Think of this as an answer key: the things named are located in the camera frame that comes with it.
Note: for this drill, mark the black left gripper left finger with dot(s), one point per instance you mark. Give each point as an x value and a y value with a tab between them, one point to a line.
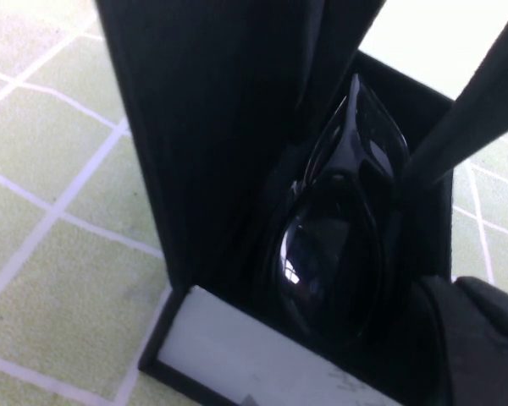
470	363

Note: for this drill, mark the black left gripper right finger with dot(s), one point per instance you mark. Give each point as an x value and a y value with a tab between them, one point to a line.
499	313

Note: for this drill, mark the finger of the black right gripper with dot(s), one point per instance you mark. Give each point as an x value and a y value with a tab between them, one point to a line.
461	131
338	42

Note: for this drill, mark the black glasses case printed side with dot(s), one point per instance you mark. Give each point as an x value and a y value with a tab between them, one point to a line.
216	148

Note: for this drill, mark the black frame glasses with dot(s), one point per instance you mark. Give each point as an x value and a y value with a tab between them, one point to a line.
321	254

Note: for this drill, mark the green white-grid tablecloth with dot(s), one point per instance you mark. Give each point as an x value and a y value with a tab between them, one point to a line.
46	169

